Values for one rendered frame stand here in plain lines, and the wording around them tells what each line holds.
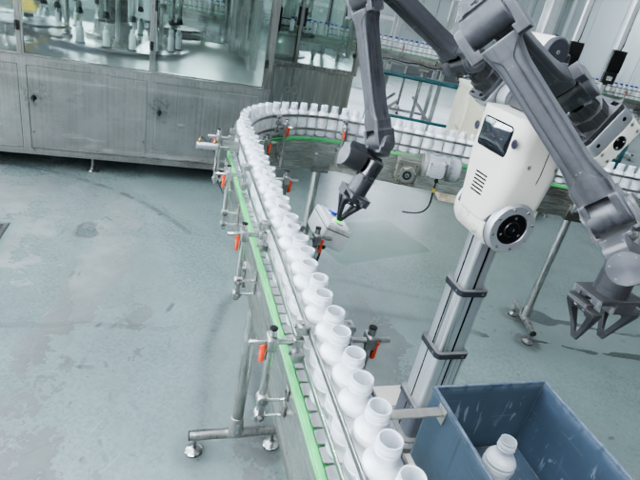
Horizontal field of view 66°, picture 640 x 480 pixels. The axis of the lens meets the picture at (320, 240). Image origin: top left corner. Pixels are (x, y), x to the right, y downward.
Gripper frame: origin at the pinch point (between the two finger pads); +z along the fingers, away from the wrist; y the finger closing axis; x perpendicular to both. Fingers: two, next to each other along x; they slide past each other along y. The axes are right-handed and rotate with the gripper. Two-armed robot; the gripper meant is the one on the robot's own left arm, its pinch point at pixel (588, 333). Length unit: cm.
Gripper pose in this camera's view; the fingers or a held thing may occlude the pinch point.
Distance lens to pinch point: 105.0
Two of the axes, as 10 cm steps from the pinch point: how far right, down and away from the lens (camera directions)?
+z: -1.8, 8.9, 4.2
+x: -2.6, -4.6, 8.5
